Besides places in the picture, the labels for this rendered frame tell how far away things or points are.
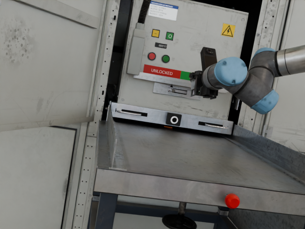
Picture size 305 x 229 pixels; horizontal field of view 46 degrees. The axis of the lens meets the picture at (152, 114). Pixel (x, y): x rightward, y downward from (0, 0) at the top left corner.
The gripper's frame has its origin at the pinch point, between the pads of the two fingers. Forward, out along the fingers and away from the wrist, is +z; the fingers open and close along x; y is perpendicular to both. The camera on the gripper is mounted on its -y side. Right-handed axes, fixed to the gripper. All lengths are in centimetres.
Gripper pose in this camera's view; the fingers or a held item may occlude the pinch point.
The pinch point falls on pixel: (195, 80)
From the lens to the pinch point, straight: 127.6
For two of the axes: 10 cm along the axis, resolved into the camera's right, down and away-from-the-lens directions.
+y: -1.2, 9.9, -0.6
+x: 9.8, 1.3, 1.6
